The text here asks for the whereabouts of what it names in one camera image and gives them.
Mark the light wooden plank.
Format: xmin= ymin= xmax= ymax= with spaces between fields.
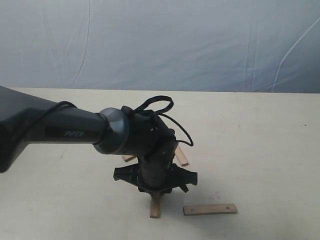
xmin=149 ymin=192 xmax=161 ymax=219

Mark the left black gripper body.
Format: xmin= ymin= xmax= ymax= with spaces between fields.
xmin=113 ymin=139 xmax=198 ymax=194

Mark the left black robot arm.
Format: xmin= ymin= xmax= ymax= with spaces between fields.
xmin=0 ymin=87 xmax=198 ymax=194

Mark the wood block with two holes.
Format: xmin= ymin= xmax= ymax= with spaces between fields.
xmin=122 ymin=155 xmax=136 ymax=162

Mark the plain wooden stick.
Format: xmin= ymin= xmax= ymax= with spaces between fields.
xmin=175 ymin=146 xmax=189 ymax=167

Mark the blue-grey backdrop cloth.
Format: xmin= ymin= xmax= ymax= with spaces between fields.
xmin=0 ymin=0 xmax=320 ymax=93

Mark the wooden stick with two holes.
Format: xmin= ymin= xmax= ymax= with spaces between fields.
xmin=183 ymin=204 xmax=238 ymax=216

